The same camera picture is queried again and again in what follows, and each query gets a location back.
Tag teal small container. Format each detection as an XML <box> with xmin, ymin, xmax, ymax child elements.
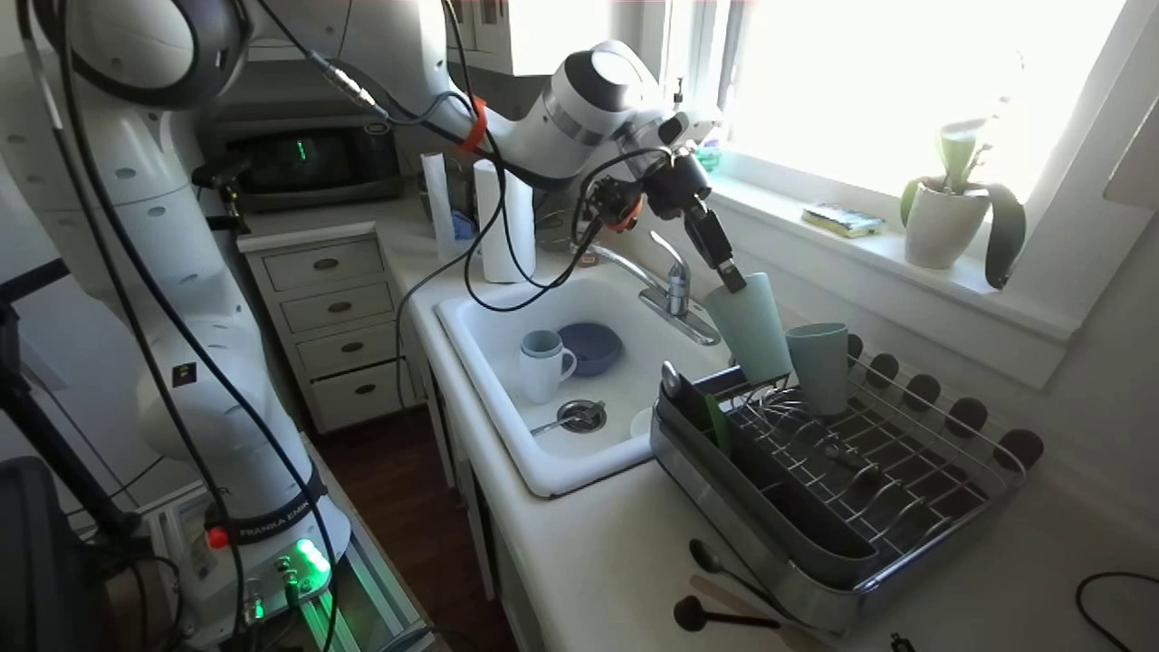
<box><xmin>692</xmin><ymin>134</ymin><xmax>730</xmax><ymax>181</ymax></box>

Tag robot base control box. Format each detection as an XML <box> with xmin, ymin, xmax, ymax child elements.
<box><xmin>151</xmin><ymin>479</ymin><xmax>443</xmax><ymax>652</ymax></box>

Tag white kitchen sink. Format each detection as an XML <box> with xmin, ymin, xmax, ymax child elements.
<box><xmin>428</xmin><ymin>262</ymin><xmax>742</xmax><ymax>505</ymax></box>

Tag black spoon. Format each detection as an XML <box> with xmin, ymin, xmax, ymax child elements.
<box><xmin>670</xmin><ymin>592</ymin><xmax>789</xmax><ymax>636</ymax></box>

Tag white window frame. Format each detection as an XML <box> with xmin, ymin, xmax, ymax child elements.
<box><xmin>636</xmin><ymin>0</ymin><xmax>1159</xmax><ymax>390</ymax></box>

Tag metal dish drying rack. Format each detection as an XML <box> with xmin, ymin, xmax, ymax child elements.
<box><xmin>648</xmin><ymin>344</ymin><xmax>1051</xmax><ymax>636</ymax></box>

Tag grey plastic cup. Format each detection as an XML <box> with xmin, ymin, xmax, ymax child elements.
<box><xmin>704</xmin><ymin>267</ymin><xmax>798</xmax><ymax>388</ymax></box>
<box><xmin>785</xmin><ymin>318</ymin><xmax>853</xmax><ymax>420</ymax></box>

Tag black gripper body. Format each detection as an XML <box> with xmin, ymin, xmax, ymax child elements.
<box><xmin>635</xmin><ymin>147</ymin><xmax>738</xmax><ymax>264</ymax></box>

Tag black tripod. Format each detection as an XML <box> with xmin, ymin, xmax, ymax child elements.
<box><xmin>0</xmin><ymin>257</ymin><xmax>163</xmax><ymax>652</ymax></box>

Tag chrome faucet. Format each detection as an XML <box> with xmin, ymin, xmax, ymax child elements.
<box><xmin>588</xmin><ymin>227</ymin><xmax>724</xmax><ymax>353</ymax></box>

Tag black utensils on counter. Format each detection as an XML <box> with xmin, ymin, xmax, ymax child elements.
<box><xmin>692</xmin><ymin>574</ymin><xmax>841</xmax><ymax>652</ymax></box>

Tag white tall bottle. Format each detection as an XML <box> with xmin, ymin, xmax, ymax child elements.
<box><xmin>416</xmin><ymin>147</ymin><xmax>455</xmax><ymax>254</ymax></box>

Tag blue plate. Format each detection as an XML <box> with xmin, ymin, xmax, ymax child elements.
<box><xmin>555</xmin><ymin>318</ymin><xmax>631</xmax><ymax>384</ymax></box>

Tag silver fork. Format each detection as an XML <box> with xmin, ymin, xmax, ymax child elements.
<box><xmin>527</xmin><ymin>409</ymin><xmax>588</xmax><ymax>439</ymax></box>

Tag white plant pot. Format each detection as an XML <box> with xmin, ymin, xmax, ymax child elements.
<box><xmin>901</xmin><ymin>177</ymin><xmax>997</xmax><ymax>273</ymax></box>

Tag metal sink drain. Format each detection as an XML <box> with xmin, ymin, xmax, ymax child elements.
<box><xmin>555</xmin><ymin>396</ymin><xmax>613</xmax><ymax>439</ymax></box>

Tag black microwave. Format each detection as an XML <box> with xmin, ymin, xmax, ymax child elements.
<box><xmin>194</xmin><ymin>98</ymin><xmax>408</xmax><ymax>216</ymax></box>

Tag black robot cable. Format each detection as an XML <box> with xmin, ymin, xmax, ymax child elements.
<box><xmin>459</xmin><ymin>142</ymin><xmax>654</xmax><ymax>318</ymax></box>

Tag white drawer cabinet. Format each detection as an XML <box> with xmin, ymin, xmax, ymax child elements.
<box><xmin>237</xmin><ymin>214</ymin><xmax>428</xmax><ymax>439</ymax></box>

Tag green potted plant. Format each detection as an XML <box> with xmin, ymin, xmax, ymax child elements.
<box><xmin>896</xmin><ymin>116</ymin><xmax>1031</xmax><ymax>295</ymax></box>

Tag white ceramic mug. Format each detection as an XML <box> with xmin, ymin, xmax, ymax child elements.
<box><xmin>515</xmin><ymin>338</ymin><xmax>579</xmax><ymax>409</ymax></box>

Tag black green utensil caddy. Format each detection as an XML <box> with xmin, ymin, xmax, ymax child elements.
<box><xmin>668</xmin><ymin>369</ymin><xmax>738</xmax><ymax>453</ymax></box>

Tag green sponge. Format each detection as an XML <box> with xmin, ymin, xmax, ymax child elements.
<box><xmin>798</xmin><ymin>200</ymin><xmax>888</xmax><ymax>241</ymax></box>

